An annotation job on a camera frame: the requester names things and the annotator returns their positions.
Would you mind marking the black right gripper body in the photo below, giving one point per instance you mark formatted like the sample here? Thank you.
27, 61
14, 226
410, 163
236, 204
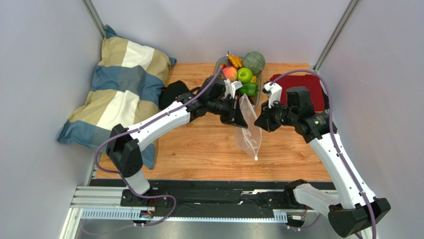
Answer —
269, 117

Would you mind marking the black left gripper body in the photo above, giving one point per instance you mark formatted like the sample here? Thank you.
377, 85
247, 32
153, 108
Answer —
224, 108

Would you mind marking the clear polka dot zip bag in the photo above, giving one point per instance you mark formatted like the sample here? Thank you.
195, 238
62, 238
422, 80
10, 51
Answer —
248, 139

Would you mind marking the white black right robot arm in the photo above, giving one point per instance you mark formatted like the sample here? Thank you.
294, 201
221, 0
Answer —
354, 207

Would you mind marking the green bell pepper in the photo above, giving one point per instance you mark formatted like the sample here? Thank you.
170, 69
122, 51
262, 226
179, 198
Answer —
250, 89

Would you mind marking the peach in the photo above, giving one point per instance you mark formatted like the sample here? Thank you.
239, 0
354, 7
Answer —
230, 73

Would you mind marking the green apple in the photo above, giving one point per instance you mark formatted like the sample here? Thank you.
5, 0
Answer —
244, 75

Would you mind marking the grey fruit basket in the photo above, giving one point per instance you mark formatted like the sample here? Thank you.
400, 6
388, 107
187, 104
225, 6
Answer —
223, 62

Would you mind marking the red folded cloth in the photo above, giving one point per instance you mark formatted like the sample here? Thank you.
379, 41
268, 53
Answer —
312, 83

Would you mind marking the green cantaloupe melon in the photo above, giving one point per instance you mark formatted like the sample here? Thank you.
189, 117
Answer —
254, 61

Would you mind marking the black cap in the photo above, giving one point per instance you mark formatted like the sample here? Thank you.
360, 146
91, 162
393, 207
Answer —
170, 93

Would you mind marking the striped blue beige pillow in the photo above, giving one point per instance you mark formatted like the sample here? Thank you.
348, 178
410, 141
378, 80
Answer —
125, 89

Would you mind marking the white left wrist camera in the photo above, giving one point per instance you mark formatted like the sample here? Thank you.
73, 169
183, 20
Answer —
231, 88

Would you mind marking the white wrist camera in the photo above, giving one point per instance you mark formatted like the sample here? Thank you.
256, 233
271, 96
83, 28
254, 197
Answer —
231, 88
273, 91

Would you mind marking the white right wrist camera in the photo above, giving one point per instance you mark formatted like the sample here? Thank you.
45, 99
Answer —
273, 91

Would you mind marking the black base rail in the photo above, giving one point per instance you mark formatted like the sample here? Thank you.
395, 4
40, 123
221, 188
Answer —
211, 199

